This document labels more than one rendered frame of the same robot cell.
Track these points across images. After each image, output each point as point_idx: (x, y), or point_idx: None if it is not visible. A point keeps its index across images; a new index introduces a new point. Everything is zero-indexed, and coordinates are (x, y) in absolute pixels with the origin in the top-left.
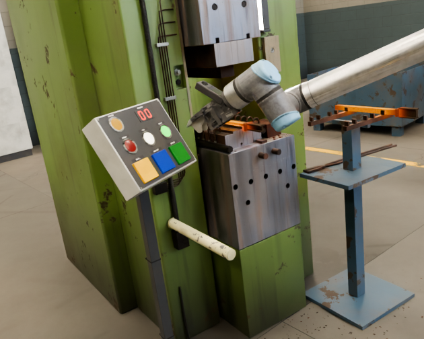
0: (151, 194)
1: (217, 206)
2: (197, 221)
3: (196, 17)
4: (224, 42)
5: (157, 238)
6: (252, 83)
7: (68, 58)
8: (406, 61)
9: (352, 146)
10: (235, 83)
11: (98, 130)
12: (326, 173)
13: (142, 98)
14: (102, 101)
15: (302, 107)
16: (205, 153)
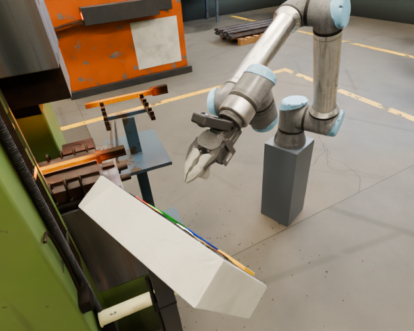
0: (82, 316)
1: (106, 259)
2: (96, 293)
3: (30, 21)
4: (59, 58)
5: None
6: (267, 91)
7: None
8: (283, 43)
9: (137, 132)
10: (252, 98)
11: (229, 271)
12: (131, 163)
13: (19, 199)
14: None
15: None
16: (73, 216)
